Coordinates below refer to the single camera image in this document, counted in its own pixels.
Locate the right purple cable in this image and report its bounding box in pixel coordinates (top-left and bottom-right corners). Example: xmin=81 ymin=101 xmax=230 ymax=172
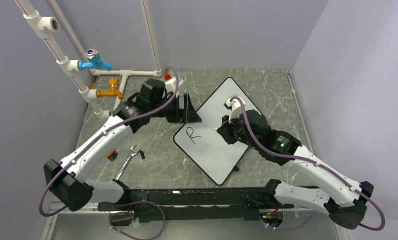
xmin=233 ymin=96 xmax=386 ymax=232

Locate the white whiteboard black frame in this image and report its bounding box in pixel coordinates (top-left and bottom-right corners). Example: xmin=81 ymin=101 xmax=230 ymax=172
xmin=173 ymin=77 xmax=262 ymax=186

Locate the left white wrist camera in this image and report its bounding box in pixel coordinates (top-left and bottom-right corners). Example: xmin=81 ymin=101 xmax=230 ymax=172
xmin=164 ymin=73 xmax=185 ymax=92

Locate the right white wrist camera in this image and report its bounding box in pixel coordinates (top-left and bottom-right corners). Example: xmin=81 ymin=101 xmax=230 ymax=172
xmin=224 ymin=94 xmax=245 ymax=124

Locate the silver combination wrench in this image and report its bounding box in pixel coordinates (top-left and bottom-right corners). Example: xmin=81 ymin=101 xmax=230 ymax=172
xmin=114 ymin=145 xmax=140 ymax=181

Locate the orange brass water tap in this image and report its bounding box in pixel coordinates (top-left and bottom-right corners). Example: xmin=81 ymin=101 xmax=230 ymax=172
xmin=94 ymin=78 xmax=124 ymax=100

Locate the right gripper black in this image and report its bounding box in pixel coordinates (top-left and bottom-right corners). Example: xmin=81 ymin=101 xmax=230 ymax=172
xmin=217 ymin=110 xmax=261 ymax=151

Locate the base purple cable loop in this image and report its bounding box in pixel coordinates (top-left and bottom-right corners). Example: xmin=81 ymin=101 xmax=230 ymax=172
xmin=108 ymin=202 xmax=166 ymax=240

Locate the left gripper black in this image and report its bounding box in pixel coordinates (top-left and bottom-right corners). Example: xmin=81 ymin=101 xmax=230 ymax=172
xmin=150 ymin=92 xmax=202 ymax=124

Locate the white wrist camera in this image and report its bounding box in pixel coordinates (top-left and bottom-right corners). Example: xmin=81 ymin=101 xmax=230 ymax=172
xmin=224 ymin=94 xmax=245 ymax=124
xmin=164 ymin=73 xmax=185 ymax=92

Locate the orange black hex key set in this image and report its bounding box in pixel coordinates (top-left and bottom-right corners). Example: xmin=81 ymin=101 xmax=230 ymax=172
xmin=106 ymin=149 xmax=118 ymax=161

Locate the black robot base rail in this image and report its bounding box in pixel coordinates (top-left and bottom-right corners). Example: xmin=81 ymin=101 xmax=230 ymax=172
xmin=98 ymin=187 xmax=280 ymax=223

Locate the white PVC pipe frame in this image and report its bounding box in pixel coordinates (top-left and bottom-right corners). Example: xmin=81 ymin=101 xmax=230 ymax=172
xmin=15 ymin=0 xmax=162 ymax=119

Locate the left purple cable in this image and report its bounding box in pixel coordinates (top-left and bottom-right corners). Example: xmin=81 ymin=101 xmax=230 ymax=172
xmin=38 ymin=67 xmax=180 ymax=218

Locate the blue water tap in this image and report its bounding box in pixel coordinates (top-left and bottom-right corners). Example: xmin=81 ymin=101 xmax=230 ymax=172
xmin=77 ymin=48 xmax=112 ymax=71

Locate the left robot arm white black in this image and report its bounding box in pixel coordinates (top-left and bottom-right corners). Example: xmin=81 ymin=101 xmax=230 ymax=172
xmin=43 ymin=77 xmax=202 ymax=212

